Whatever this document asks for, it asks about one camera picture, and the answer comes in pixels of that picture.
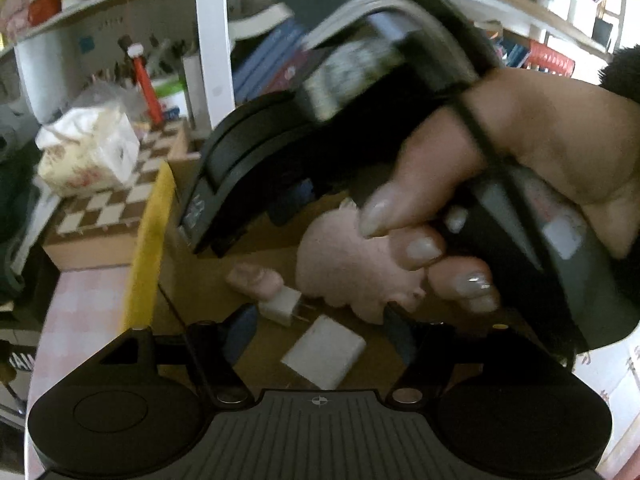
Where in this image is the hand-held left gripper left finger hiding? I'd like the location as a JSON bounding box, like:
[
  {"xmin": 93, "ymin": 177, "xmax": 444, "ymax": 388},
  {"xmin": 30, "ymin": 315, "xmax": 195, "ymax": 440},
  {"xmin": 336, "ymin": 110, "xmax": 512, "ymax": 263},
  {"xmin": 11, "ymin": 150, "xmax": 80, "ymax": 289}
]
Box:
[{"xmin": 97, "ymin": 305, "xmax": 261, "ymax": 406}]

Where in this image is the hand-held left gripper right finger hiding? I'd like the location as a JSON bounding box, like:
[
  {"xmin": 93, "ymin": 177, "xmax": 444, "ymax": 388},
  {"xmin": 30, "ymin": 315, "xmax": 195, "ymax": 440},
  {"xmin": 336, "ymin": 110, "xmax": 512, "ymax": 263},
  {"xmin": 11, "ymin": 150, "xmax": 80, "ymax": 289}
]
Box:
[{"xmin": 382, "ymin": 302, "xmax": 571, "ymax": 406}]

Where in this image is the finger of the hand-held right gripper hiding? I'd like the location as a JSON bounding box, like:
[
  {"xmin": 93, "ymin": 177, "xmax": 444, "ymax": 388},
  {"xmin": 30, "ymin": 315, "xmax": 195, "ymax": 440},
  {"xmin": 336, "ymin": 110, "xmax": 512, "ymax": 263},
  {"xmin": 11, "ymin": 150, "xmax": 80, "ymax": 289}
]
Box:
[{"xmin": 280, "ymin": 180, "xmax": 321, "ymax": 226}]

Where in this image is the white charger plug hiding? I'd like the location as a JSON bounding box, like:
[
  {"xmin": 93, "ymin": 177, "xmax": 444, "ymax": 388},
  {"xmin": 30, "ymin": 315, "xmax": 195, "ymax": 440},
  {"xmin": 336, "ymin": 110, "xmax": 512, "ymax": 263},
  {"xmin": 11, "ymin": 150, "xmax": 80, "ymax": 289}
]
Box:
[{"xmin": 259, "ymin": 287, "xmax": 307, "ymax": 329}]

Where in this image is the small pink toy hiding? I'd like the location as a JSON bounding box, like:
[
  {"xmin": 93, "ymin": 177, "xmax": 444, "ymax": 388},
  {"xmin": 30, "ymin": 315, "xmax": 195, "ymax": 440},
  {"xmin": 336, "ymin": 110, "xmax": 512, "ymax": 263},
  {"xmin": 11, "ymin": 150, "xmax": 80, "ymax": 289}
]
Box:
[{"xmin": 226, "ymin": 262, "xmax": 282, "ymax": 302}]

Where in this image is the pink plush toy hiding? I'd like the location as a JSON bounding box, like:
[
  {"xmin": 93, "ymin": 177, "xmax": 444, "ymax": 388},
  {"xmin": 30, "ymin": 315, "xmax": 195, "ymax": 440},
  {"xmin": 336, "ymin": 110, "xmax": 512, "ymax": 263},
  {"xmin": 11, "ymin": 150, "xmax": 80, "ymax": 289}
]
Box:
[{"xmin": 295, "ymin": 197, "xmax": 431, "ymax": 323}]

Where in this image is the white power adapter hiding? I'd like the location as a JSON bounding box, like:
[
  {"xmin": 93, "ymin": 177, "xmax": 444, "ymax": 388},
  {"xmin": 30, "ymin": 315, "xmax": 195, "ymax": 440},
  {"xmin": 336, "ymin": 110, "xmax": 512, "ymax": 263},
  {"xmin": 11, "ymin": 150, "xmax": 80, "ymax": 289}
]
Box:
[{"xmin": 280, "ymin": 315, "xmax": 367, "ymax": 391}]

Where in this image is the yellow cardboard box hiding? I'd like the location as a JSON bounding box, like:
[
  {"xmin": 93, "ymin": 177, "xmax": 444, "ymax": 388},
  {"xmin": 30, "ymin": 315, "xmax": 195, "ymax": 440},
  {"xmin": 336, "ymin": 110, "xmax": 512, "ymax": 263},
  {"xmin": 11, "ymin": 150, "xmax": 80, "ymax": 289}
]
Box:
[{"xmin": 122, "ymin": 157, "xmax": 501, "ymax": 391}]

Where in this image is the person's right hand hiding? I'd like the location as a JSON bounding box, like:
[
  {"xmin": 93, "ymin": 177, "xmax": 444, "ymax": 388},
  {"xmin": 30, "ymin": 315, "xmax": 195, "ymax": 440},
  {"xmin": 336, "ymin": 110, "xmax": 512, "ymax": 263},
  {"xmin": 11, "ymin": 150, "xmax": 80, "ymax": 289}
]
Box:
[{"xmin": 357, "ymin": 67, "xmax": 640, "ymax": 315}]

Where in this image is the white green cup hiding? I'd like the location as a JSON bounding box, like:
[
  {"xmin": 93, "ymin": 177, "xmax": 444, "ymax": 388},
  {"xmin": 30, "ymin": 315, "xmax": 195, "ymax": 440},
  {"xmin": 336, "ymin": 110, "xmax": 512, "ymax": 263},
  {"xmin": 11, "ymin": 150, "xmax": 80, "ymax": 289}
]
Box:
[{"xmin": 150, "ymin": 75, "xmax": 191, "ymax": 121}]

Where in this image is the row of blue books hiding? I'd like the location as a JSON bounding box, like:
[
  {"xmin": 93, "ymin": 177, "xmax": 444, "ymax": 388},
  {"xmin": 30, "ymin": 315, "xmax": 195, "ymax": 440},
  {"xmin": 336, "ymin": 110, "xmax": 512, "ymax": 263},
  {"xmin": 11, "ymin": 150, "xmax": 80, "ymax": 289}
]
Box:
[{"xmin": 232, "ymin": 17, "xmax": 326, "ymax": 106}]

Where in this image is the red pen with white top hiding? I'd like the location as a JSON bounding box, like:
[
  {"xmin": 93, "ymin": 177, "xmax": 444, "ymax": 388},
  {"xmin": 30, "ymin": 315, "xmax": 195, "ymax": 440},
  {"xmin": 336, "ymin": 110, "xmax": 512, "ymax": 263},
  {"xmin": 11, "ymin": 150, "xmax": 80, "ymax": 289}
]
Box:
[{"xmin": 118, "ymin": 35, "xmax": 166, "ymax": 128}]

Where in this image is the checkered board box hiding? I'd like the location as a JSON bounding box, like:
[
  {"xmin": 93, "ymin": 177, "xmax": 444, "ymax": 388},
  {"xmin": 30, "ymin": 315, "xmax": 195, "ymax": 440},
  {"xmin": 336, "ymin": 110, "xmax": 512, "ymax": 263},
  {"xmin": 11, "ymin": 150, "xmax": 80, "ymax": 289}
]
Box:
[{"xmin": 42, "ymin": 120, "xmax": 193, "ymax": 271}]

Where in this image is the tissue pack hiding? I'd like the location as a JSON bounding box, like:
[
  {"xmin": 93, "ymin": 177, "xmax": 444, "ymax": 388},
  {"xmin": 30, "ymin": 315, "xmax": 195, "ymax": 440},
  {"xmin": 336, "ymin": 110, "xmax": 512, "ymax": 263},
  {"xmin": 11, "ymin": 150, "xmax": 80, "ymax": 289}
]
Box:
[{"xmin": 36, "ymin": 105, "xmax": 141, "ymax": 198}]

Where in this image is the pink printed tablecloth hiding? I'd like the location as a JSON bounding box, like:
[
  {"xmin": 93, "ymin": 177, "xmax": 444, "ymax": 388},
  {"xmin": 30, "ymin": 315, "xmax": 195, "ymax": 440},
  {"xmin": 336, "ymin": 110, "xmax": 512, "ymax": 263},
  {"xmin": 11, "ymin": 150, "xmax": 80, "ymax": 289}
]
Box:
[{"xmin": 22, "ymin": 267, "xmax": 640, "ymax": 480}]

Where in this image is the pile of clothes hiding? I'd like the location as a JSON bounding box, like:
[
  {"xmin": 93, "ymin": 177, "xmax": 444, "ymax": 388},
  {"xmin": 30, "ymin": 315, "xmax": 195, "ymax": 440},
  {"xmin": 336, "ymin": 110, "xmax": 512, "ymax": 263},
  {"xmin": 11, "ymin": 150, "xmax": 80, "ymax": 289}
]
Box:
[{"xmin": 0, "ymin": 105, "xmax": 48, "ymax": 306}]

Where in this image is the red round ornament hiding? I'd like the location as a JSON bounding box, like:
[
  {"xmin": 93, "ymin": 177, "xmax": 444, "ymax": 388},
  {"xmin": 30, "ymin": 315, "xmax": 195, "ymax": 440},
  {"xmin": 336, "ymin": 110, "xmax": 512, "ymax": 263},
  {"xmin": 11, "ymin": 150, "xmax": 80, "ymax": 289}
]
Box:
[{"xmin": 27, "ymin": 0, "xmax": 63, "ymax": 26}]

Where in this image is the row of thin books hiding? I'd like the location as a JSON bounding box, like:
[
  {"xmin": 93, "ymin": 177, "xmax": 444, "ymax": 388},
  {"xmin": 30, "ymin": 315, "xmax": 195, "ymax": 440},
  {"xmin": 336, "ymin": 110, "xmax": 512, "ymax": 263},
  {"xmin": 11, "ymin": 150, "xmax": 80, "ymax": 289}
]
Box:
[{"xmin": 492, "ymin": 35, "xmax": 531, "ymax": 68}]

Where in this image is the red box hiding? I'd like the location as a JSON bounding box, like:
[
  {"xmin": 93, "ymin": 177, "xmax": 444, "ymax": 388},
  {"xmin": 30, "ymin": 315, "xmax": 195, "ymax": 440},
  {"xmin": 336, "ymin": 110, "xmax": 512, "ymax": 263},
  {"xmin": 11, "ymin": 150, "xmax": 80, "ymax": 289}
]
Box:
[{"xmin": 525, "ymin": 40, "xmax": 576, "ymax": 78}]

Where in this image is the black box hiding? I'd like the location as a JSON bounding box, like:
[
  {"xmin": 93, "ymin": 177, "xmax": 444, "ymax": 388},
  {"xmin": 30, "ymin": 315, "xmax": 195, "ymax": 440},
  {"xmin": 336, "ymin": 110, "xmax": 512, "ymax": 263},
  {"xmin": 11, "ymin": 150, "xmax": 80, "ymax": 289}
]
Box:
[{"xmin": 592, "ymin": 17, "xmax": 615, "ymax": 51}]

